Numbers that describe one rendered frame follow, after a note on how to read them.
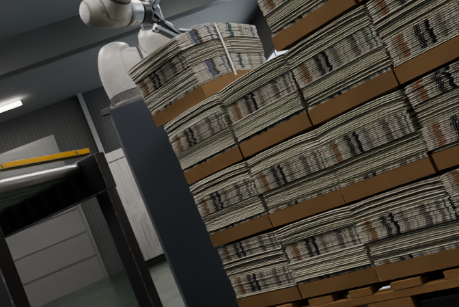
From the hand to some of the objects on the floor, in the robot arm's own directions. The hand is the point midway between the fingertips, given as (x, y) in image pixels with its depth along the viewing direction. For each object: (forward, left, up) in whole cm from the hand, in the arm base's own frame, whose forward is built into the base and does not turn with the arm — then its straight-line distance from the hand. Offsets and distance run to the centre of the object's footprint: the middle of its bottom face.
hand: (182, 13), depth 226 cm
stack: (+40, +26, -118) cm, 128 cm away
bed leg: (+14, -48, -118) cm, 129 cm away
